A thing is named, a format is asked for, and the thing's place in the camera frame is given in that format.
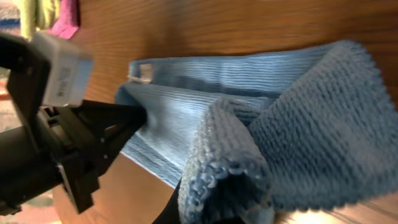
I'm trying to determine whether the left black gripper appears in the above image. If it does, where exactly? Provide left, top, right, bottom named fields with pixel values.
left=1, top=33, right=147, bottom=215

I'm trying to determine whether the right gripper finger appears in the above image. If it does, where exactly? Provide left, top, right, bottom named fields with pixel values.
left=152, top=181, right=181, bottom=224

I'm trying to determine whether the blue cloth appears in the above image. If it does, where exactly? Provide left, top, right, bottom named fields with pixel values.
left=115, top=40, right=397, bottom=223

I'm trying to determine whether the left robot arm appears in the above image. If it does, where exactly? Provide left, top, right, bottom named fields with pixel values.
left=1, top=32, right=147, bottom=216

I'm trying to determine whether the folded purple cloth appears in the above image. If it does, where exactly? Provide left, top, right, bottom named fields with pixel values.
left=48, top=0, right=80, bottom=39

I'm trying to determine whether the folded green cloth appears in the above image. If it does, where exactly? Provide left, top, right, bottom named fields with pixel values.
left=18, top=0, right=60, bottom=39

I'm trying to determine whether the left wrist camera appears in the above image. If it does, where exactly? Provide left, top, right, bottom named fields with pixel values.
left=31, top=31, right=93, bottom=107

